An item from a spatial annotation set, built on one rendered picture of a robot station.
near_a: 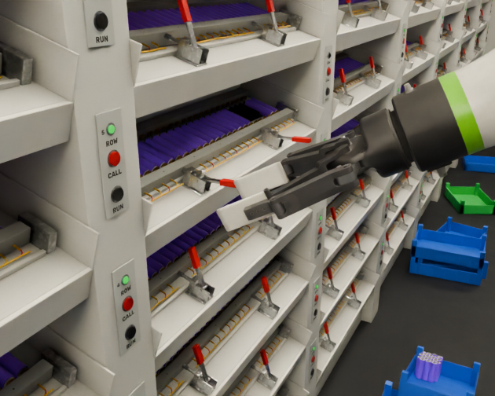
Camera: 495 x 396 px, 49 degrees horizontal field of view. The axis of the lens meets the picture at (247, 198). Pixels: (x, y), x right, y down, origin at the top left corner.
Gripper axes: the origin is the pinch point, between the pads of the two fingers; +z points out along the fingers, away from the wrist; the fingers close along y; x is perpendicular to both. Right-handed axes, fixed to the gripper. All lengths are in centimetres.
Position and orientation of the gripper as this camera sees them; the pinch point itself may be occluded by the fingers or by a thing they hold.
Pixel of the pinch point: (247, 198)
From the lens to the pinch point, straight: 69.8
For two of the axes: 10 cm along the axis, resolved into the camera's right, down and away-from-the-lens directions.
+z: -8.7, 3.5, 3.5
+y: 2.0, -4.0, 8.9
